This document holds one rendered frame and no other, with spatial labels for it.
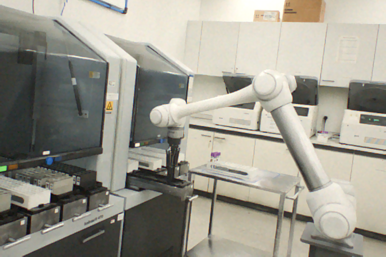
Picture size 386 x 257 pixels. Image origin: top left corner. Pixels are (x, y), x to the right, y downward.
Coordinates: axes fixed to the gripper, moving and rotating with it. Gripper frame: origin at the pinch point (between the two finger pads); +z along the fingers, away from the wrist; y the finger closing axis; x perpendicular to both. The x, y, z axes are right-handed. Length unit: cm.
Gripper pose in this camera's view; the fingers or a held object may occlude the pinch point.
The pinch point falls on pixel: (170, 172)
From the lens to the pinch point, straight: 200.8
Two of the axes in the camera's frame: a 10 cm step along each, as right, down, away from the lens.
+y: -4.3, 0.2, -9.0
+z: -1.0, 9.9, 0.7
